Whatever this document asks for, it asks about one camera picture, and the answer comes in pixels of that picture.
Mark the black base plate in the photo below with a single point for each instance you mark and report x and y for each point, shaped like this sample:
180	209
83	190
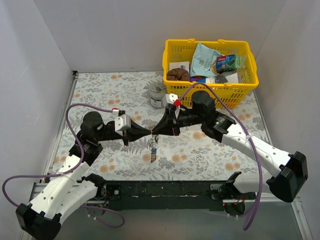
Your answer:
170	195

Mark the brown round scrunchie item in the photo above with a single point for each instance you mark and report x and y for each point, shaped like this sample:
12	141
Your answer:
178	74

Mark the metal disc with keyrings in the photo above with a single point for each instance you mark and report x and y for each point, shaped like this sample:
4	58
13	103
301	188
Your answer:
154	139

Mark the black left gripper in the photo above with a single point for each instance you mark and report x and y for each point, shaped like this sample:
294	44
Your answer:
126	133

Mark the yellow plastic basket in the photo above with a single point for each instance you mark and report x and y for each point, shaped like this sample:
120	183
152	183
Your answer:
231	94

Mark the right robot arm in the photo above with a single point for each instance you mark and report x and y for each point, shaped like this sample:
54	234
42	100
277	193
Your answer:
285	174

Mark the white small box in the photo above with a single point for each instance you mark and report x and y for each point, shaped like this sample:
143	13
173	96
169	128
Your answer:
185	65

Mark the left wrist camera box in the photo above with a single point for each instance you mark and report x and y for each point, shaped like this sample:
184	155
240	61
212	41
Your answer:
122	121

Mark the white blue bottle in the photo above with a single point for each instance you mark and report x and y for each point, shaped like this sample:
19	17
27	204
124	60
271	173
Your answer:
218	79

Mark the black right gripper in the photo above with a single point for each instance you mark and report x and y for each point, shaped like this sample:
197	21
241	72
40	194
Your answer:
175	122

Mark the grey paper-wrapped roll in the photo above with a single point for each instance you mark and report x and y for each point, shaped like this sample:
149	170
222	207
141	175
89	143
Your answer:
156	92

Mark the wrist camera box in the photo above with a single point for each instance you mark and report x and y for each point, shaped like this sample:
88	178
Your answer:
172	102
122	121

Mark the floral tablecloth mat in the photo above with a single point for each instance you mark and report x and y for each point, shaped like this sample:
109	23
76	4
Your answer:
190	156

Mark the green sponge pack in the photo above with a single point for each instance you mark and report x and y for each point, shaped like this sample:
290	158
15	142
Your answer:
230	62

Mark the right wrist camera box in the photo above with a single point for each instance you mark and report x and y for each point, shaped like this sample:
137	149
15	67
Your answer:
172	102

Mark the light blue chips bag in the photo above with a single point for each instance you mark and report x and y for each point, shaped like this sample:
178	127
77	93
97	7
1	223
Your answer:
204	61

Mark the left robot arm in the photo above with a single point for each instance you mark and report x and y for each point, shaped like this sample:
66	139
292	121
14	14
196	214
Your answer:
43	216

